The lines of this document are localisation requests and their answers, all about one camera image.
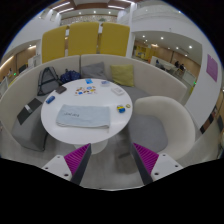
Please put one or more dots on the dark blue bag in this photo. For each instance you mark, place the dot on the dark blue bag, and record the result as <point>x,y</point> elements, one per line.
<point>69,75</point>

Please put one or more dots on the yellow panel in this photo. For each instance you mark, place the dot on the yellow panel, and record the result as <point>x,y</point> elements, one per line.
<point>83,38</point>
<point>53,44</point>
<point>114,39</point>

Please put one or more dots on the middle yellow panel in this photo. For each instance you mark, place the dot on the middle yellow panel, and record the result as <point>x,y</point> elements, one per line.
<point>83,38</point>

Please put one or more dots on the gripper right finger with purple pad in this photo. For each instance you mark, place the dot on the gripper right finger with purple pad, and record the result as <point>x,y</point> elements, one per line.
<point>153,166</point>

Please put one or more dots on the grey backpack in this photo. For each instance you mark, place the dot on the grey backpack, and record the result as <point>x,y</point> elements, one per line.
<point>48,81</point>

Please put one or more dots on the white tissue pack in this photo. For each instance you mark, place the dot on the white tissue pack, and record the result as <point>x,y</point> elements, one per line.
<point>105,83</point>

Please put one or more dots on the blue card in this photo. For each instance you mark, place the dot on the blue card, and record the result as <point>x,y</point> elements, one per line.
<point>88,81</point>

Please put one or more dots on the purple wall poster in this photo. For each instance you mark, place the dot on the purple wall poster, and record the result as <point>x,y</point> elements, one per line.
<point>212,67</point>

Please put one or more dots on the small blue box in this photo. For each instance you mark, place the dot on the small blue box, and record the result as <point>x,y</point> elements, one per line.
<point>50,99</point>

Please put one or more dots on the round white table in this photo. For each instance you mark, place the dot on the round white table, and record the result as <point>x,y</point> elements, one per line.
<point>97,137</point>

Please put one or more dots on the white curved sofa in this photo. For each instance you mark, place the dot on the white curved sofa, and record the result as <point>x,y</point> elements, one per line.
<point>147,78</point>

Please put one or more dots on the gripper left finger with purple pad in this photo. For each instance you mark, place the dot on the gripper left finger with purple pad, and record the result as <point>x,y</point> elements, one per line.
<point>72,166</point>

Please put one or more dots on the olive green cushion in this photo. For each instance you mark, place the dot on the olive green cushion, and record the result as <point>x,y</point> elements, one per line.
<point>123,74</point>

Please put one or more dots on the black laptop on sofa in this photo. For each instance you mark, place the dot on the black laptop on sofa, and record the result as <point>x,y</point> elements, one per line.
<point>30,111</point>

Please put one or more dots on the white round armchair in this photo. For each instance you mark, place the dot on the white round armchair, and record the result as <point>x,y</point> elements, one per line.
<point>162,125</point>

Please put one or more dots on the light blue folded towel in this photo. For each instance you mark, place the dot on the light blue folded towel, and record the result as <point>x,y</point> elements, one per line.
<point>84,116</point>

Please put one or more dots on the black wallet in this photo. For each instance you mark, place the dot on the black wallet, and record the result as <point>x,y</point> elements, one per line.
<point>61,89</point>

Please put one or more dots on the grey cushion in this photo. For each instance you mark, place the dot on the grey cushion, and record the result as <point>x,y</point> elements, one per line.
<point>93,71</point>

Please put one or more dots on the colourful sticker sheet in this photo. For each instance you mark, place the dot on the colourful sticker sheet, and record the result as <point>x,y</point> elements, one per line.
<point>85,90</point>

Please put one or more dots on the yellow blue toy figure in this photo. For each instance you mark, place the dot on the yellow blue toy figure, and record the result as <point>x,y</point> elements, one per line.
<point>121,109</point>

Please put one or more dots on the left yellow panel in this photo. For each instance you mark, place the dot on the left yellow panel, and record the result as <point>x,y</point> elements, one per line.
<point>53,44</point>

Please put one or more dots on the white flat box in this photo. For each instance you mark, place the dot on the white flat box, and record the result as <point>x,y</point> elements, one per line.
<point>117,91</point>

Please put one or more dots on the right yellow panel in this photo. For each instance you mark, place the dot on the right yellow panel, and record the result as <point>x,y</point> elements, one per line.
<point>114,39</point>

